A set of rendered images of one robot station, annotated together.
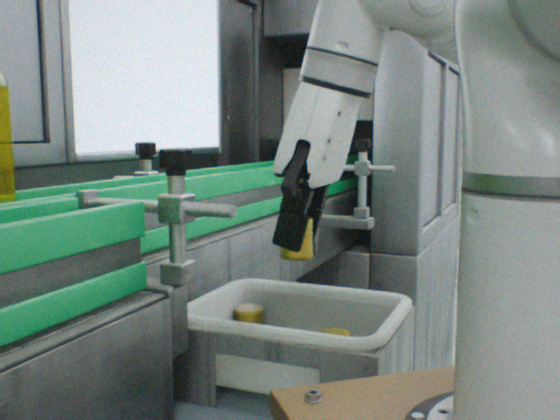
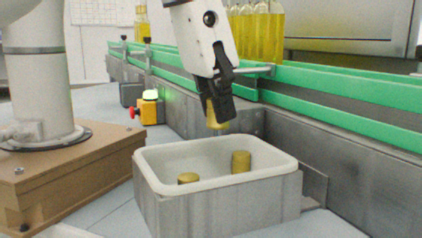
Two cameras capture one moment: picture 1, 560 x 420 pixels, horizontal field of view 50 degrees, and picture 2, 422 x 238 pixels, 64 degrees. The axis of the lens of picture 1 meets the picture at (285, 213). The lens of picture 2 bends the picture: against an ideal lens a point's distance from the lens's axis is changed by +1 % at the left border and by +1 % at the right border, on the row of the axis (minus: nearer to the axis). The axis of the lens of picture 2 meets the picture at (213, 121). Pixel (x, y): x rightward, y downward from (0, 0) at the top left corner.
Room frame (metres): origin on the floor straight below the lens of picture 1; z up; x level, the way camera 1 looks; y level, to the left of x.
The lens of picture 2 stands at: (0.96, -0.37, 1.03)
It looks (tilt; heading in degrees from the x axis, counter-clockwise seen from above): 15 degrees down; 133
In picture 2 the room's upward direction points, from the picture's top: straight up
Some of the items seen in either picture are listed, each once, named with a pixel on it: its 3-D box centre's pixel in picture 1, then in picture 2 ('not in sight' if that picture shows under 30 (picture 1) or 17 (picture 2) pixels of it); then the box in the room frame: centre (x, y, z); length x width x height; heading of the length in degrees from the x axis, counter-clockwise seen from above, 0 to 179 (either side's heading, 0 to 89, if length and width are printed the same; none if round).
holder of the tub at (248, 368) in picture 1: (274, 347); (227, 182); (0.64, 0.01, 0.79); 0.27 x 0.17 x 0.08; 67
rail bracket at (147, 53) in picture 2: not in sight; (141, 56); (-0.01, 0.31, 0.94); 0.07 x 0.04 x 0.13; 67
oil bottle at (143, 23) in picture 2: not in sight; (144, 32); (-0.59, 0.74, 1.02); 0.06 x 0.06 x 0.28; 67
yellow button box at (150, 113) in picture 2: not in sight; (150, 111); (0.14, 0.23, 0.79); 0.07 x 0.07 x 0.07; 67
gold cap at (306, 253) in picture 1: (296, 237); (218, 112); (0.64, -0.01, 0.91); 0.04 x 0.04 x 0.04
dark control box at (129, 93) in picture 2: not in sight; (131, 94); (-0.12, 0.33, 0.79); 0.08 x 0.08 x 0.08; 67
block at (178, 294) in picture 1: (141, 313); (241, 123); (0.56, 0.14, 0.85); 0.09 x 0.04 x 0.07; 67
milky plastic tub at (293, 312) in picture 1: (297, 341); (212, 180); (0.63, -0.01, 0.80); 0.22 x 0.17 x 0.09; 67
